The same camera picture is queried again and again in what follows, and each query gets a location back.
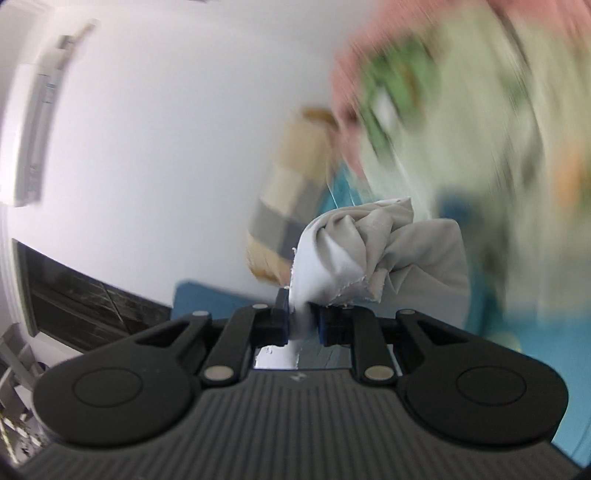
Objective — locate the pink fleece blanket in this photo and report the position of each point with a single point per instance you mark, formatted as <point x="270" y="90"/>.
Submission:
<point x="351" y="92"/>

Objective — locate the green fleece cartoon blanket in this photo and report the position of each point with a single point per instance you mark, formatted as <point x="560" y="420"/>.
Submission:
<point x="485" y="115"/>

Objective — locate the teal patterned bed sheet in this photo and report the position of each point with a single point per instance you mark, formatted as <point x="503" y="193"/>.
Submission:
<point x="531" y="332"/>

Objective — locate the checked beige grey pillow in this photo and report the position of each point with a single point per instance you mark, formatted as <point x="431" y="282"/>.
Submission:
<point x="286" y="198"/>

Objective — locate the dark window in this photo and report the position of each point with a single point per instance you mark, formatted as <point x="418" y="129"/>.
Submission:
<point x="92" y="295"/>

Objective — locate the light grey polo shirt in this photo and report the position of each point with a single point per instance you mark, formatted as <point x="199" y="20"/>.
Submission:
<point x="369" y="249"/>

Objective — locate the white air conditioner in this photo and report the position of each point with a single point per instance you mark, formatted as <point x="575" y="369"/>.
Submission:
<point x="37" y="129"/>

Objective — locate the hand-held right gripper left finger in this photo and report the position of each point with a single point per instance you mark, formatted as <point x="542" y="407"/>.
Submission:
<point x="286" y="318"/>

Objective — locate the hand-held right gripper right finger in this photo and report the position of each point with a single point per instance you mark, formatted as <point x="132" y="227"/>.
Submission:
<point x="323" y="323"/>

